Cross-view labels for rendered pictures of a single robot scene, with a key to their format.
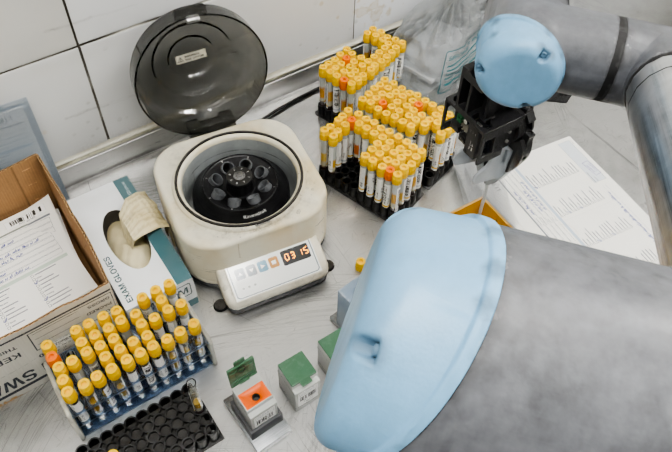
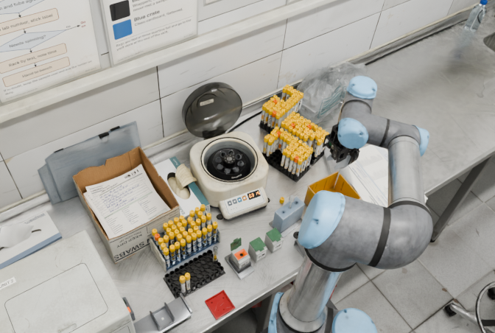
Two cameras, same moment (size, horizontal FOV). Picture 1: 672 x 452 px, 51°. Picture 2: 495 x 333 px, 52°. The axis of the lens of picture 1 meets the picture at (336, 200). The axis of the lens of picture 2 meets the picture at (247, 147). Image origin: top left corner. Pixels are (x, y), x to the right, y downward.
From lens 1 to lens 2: 67 cm
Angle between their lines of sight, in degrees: 2
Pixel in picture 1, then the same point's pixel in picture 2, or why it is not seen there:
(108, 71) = (169, 108)
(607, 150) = not seen: hidden behind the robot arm
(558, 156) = (373, 151)
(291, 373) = (255, 245)
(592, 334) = (362, 219)
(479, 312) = (339, 214)
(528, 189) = (359, 166)
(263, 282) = (239, 207)
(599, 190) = not seen: hidden behind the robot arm
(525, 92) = (354, 144)
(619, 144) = not seen: hidden behind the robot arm
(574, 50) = (371, 131)
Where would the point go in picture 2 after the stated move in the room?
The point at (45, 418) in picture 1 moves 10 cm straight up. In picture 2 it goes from (148, 263) to (145, 247)
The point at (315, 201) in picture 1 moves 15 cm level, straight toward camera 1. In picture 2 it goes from (264, 171) to (265, 208)
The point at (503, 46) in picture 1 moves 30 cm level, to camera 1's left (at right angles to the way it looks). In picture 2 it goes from (348, 130) to (225, 122)
